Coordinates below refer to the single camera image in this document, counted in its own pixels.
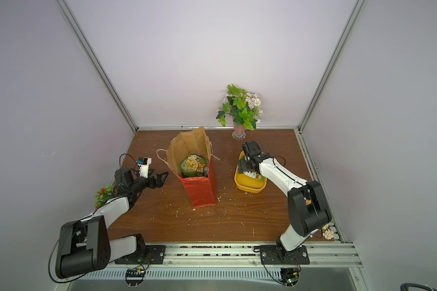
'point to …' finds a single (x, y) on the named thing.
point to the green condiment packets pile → (255, 175)
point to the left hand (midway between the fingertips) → (160, 170)
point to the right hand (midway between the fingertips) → (252, 161)
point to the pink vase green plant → (244, 108)
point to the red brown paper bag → (201, 190)
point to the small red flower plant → (104, 194)
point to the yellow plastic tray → (246, 182)
